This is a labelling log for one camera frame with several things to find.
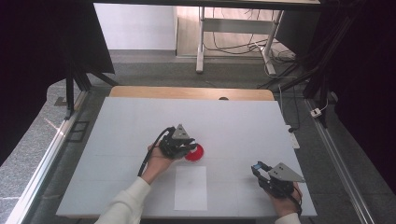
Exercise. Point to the person's left hand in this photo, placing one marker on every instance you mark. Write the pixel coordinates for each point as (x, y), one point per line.
(157, 166)

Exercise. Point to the black tripod stand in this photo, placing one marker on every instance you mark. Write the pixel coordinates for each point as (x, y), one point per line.
(70, 93)

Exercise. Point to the wooden table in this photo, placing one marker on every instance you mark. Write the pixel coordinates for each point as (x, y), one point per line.
(186, 92)

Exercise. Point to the white plug adapter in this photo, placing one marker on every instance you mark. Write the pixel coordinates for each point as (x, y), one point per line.
(316, 112)

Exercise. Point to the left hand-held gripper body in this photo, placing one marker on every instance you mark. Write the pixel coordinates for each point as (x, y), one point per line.
(174, 146)

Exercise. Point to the white paper sheet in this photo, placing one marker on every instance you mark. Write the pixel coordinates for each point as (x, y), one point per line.
(190, 189)

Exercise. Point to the person's right hand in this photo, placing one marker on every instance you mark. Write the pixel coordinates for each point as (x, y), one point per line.
(286, 205)

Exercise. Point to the black curtain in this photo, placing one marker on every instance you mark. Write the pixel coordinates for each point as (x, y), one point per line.
(37, 62)
(364, 62)

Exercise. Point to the dark round table grommet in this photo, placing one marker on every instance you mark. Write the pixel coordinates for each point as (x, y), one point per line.
(223, 98)

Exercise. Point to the white metal desk frame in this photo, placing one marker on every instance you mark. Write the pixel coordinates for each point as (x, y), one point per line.
(236, 26)

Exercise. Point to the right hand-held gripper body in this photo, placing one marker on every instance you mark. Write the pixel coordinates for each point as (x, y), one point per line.
(280, 183)

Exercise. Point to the blue stamp cap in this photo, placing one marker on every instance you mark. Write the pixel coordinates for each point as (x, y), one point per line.
(257, 167)

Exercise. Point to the white table cover board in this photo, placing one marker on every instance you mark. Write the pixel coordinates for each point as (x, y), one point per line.
(236, 124)

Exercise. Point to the aluminium rail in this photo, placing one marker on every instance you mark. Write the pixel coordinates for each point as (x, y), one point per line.
(40, 168)
(339, 161)

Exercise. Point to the red ink pad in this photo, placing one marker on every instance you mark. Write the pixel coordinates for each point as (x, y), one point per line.
(196, 154)

